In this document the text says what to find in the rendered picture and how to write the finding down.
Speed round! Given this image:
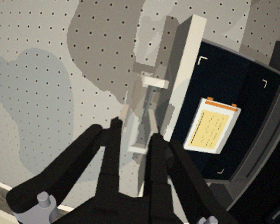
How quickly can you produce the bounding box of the grey benchtop instrument with drawer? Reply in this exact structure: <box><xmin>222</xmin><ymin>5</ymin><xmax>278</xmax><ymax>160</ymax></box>
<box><xmin>122</xmin><ymin>14</ymin><xmax>280</xmax><ymax>224</ymax></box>

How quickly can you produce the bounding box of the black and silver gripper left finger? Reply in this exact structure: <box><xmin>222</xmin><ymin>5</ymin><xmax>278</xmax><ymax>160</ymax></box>
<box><xmin>6</xmin><ymin>104</ymin><xmax>129</xmax><ymax>224</ymax></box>

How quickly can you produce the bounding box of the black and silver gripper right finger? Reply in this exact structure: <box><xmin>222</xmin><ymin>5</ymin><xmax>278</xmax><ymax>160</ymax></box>
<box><xmin>143</xmin><ymin>109</ymin><xmax>239</xmax><ymax>224</ymax></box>

